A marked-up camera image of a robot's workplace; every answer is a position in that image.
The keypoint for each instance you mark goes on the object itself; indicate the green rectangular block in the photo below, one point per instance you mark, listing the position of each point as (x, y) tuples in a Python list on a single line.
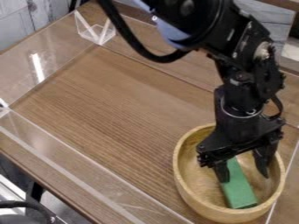
[(237, 190)]

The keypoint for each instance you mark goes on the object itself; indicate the light brown wooden bowl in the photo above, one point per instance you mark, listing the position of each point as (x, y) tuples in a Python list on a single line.
[(199, 186)]

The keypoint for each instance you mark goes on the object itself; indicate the black metal table bracket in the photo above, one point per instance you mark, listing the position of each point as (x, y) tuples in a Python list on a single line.
[(33, 195)]

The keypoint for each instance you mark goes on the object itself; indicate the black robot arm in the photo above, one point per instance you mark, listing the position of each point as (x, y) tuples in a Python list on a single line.
[(237, 42)]

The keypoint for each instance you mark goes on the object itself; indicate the clear acrylic tray enclosure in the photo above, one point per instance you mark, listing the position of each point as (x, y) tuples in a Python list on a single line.
[(92, 118)]

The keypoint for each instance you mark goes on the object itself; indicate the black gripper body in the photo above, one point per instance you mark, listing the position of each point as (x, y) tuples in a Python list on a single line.
[(239, 132)]

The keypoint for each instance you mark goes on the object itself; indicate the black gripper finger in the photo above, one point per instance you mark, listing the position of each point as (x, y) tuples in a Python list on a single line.
[(221, 171), (263, 155)]

